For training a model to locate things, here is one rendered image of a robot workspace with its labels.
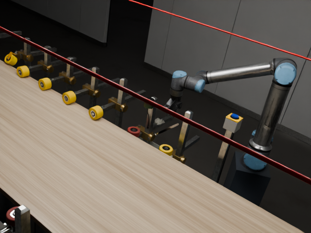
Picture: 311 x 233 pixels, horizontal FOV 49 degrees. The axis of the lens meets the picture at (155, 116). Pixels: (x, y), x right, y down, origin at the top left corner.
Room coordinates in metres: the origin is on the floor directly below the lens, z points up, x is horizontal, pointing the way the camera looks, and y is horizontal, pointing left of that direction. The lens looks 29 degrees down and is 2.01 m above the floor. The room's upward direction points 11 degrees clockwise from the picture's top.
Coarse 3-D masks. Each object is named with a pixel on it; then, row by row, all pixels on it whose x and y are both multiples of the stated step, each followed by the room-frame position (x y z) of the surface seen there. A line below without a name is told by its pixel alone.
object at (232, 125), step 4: (228, 116) 1.58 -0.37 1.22; (228, 120) 1.57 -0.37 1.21; (232, 120) 1.55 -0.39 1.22; (236, 120) 1.56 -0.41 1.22; (240, 120) 1.57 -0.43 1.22; (224, 124) 1.57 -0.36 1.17; (228, 124) 1.56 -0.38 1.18; (232, 124) 1.55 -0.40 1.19; (236, 124) 1.54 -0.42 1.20; (240, 124) 1.59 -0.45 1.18; (224, 128) 1.57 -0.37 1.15; (228, 128) 1.56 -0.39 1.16; (232, 128) 1.55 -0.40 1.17; (236, 128) 1.55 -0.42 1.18; (232, 132) 1.55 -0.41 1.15
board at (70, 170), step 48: (0, 96) 1.90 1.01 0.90; (48, 96) 2.02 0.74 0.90; (0, 144) 1.41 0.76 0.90; (48, 144) 1.48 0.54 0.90; (96, 144) 1.57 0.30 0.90; (144, 144) 1.66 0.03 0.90; (48, 192) 1.13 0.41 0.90; (96, 192) 1.19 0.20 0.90; (144, 192) 1.25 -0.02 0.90; (192, 192) 1.32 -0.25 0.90
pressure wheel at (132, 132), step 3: (129, 129) 1.78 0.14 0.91; (132, 129) 1.79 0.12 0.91; (135, 129) 1.79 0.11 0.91; (138, 129) 1.80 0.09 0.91; (129, 132) 1.76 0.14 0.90; (132, 132) 1.75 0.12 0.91; (135, 132) 1.76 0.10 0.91; (138, 132) 1.77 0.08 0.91; (135, 135) 1.75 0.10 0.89; (138, 135) 1.77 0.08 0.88
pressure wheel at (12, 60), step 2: (8, 54) 2.44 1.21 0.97; (6, 56) 2.43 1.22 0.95; (12, 56) 2.41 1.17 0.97; (14, 56) 2.44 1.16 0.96; (6, 58) 2.42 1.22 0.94; (10, 58) 2.41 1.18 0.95; (12, 58) 2.40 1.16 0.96; (14, 58) 2.42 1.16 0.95; (16, 58) 2.44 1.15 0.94; (6, 60) 2.40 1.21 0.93; (8, 60) 2.40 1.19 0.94; (10, 60) 2.39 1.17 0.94; (12, 60) 2.40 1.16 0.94; (14, 60) 2.41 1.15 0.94; (16, 60) 2.43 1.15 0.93; (6, 62) 2.39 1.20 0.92; (8, 62) 2.38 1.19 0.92; (10, 62) 2.39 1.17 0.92; (12, 62) 2.40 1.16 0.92; (14, 62) 2.41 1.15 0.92; (16, 62) 2.42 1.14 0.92; (10, 64) 2.40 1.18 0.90; (12, 64) 2.41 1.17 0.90; (14, 64) 2.41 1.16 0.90
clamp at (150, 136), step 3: (141, 126) 1.90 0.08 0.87; (141, 129) 1.86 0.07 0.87; (144, 129) 1.87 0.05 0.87; (144, 132) 1.84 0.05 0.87; (144, 135) 1.84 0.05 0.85; (147, 135) 1.82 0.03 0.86; (150, 135) 1.82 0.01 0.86; (153, 135) 1.83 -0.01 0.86; (144, 138) 1.83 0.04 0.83; (147, 138) 1.82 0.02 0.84; (150, 138) 1.81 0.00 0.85; (153, 138) 1.84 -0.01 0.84
